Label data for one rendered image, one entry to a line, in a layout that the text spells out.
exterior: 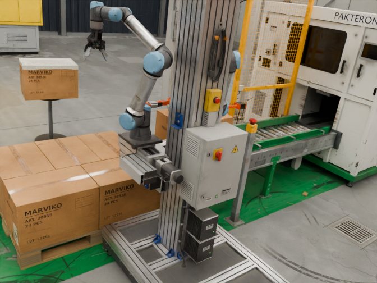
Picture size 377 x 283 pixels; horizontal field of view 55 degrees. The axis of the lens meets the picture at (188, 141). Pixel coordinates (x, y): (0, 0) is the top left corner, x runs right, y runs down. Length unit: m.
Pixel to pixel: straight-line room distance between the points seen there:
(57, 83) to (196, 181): 2.77
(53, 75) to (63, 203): 2.08
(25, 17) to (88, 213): 7.67
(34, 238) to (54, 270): 0.29
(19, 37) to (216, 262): 8.40
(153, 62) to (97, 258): 1.65
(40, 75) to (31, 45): 5.79
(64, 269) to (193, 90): 1.66
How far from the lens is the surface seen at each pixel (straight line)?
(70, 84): 4.62
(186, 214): 2.56
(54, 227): 2.92
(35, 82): 4.55
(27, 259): 3.01
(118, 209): 3.09
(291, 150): 4.11
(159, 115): 3.34
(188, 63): 2.21
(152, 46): 2.28
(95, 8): 2.33
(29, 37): 10.26
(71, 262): 3.05
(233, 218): 3.57
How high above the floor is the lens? 2.01
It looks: 23 degrees down
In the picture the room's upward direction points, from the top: 7 degrees clockwise
